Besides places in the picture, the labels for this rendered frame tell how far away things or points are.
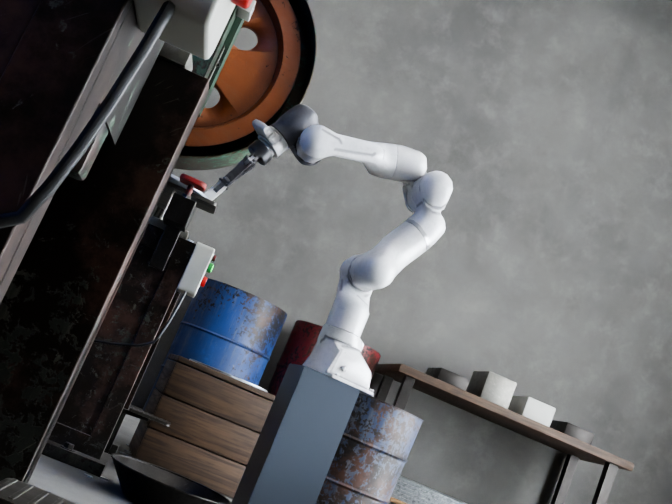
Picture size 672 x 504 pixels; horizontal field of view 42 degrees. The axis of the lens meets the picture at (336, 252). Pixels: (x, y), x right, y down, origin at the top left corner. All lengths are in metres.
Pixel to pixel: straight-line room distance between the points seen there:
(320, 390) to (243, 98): 1.10
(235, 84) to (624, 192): 4.24
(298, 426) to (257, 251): 3.54
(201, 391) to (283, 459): 0.50
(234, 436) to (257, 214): 3.24
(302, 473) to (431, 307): 3.74
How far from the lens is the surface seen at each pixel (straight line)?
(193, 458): 2.90
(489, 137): 6.48
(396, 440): 3.22
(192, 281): 2.30
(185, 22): 0.56
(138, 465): 2.27
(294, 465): 2.51
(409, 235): 2.64
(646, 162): 6.96
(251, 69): 3.12
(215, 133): 3.01
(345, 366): 2.55
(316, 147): 2.56
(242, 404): 2.91
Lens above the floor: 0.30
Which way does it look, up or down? 11 degrees up
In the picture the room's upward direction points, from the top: 23 degrees clockwise
